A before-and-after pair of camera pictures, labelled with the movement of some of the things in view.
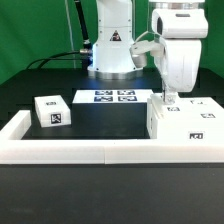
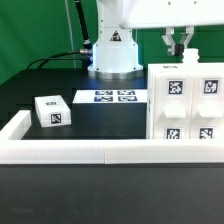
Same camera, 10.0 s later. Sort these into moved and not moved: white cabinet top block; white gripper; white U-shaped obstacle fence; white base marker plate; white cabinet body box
Moved: white gripper; white cabinet body box
Not moved: white cabinet top block; white U-shaped obstacle fence; white base marker plate
